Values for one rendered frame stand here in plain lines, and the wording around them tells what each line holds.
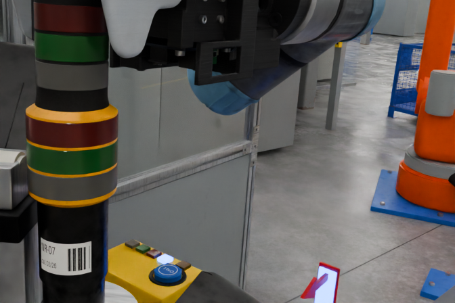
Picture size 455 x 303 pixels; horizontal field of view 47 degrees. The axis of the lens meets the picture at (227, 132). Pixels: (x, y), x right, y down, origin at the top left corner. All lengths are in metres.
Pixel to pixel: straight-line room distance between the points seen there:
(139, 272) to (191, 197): 0.78
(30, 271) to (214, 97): 0.27
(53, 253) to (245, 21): 0.16
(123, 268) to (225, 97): 0.40
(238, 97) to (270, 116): 4.37
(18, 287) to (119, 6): 0.15
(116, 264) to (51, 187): 0.58
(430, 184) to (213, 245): 2.59
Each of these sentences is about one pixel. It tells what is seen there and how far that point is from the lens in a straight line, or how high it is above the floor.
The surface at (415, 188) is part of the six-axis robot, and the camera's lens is 4.15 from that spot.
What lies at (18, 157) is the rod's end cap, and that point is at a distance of 0.28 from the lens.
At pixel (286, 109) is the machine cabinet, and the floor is 0.42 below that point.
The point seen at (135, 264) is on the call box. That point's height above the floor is 1.07.
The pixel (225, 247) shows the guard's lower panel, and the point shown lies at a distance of 1.81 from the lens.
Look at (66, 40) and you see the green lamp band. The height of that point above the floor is 1.46.
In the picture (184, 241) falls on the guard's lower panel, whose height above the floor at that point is 0.75.
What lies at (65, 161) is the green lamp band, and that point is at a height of 1.40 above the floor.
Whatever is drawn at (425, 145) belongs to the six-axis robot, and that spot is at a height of 0.49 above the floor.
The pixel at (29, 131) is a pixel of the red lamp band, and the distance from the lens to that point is 0.26.
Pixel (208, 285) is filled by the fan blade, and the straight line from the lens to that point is 0.56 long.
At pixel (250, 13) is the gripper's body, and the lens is 0.31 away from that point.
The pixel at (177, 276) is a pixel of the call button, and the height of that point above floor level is 1.08.
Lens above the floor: 1.48
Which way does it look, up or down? 15 degrees down
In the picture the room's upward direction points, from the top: 4 degrees clockwise
